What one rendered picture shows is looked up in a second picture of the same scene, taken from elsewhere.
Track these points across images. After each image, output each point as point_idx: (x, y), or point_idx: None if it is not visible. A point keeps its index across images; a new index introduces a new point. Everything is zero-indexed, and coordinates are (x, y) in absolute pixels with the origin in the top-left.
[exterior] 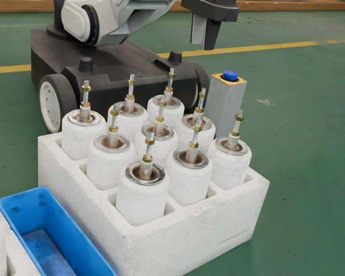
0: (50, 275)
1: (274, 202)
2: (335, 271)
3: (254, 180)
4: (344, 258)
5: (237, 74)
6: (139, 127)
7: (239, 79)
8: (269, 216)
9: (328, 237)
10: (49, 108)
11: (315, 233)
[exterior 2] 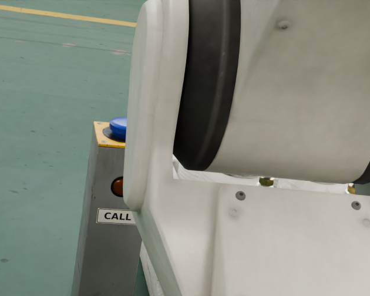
0: None
1: (31, 263)
2: (70, 194)
3: (175, 158)
4: (37, 195)
5: (117, 117)
6: (340, 188)
7: (106, 127)
8: (70, 255)
9: (21, 210)
10: None
11: (32, 219)
